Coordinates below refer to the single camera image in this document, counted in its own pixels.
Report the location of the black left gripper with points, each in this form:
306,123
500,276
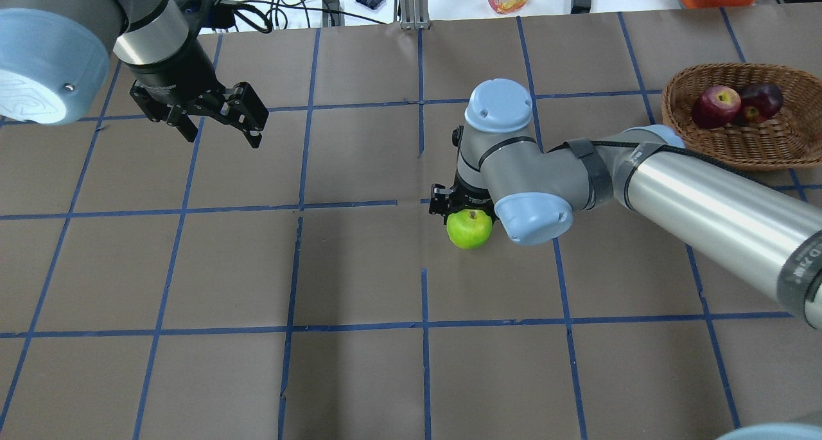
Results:
176,72

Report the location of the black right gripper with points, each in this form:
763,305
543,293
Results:
468,199

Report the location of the green apple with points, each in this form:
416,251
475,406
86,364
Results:
469,228

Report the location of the red apple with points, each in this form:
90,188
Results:
716,106

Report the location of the dark purple apple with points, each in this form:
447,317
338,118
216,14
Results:
759,102

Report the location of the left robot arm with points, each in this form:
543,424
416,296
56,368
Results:
55,57

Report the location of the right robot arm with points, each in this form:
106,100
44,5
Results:
766,238

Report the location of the wicker basket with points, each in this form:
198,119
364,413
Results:
791,139

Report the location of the aluminium frame post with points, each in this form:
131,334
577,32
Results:
412,14

